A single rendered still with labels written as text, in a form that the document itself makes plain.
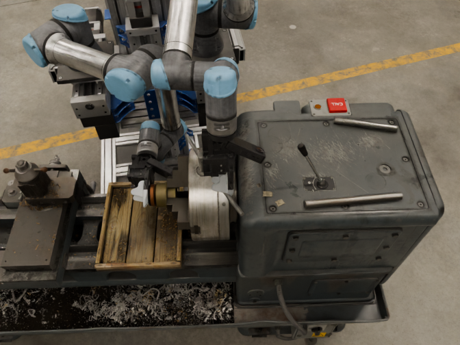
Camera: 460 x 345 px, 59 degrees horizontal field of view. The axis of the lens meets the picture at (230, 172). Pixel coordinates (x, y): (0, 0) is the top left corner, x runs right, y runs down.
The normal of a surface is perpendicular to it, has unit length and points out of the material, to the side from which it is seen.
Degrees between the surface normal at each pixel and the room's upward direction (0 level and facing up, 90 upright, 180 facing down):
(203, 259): 0
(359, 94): 0
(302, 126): 0
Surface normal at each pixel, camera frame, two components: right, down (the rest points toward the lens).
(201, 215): 0.03, 0.38
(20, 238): 0.00, -0.58
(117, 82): -0.42, 0.74
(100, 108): 0.17, 0.80
